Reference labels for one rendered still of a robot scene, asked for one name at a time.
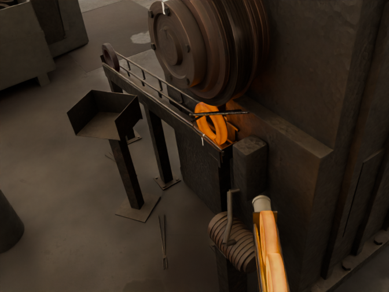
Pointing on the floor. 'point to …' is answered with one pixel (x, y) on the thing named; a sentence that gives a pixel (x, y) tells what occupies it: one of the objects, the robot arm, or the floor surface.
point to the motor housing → (232, 253)
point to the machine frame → (315, 137)
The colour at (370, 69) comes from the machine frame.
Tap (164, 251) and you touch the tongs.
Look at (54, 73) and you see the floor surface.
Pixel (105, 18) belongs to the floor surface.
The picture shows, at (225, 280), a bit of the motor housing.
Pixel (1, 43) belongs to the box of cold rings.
